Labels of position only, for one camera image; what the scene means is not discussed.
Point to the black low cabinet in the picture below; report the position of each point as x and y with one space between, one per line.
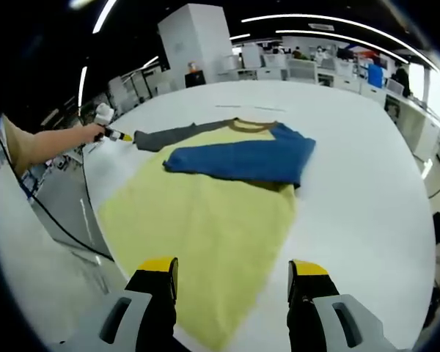
195 78

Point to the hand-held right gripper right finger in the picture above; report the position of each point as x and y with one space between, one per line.
304 311

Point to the white square pillar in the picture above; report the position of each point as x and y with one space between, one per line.
198 44

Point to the long ceiling light strip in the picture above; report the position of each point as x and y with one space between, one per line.
337 22

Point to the white office desk row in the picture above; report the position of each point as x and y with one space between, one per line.
418 124

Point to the short ceiling light strip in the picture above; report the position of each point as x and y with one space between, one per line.
333 36

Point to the white lab cabinet row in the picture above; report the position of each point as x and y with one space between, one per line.
308 69

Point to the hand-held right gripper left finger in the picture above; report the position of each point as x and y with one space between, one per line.
154 304

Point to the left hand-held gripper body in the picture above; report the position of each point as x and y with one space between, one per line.
104 115

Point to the yellow blue grey garment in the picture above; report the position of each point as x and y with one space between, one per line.
205 227

